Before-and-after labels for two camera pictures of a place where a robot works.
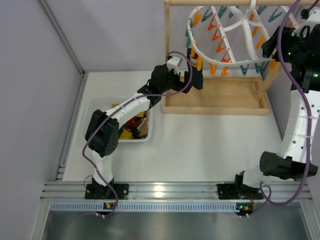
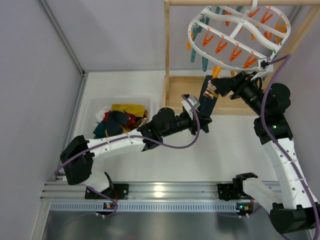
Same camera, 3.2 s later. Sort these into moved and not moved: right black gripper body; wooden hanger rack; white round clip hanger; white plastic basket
Moved: right black gripper body; white round clip hanger
Not moved: white plastic basket; wooden hanger rack
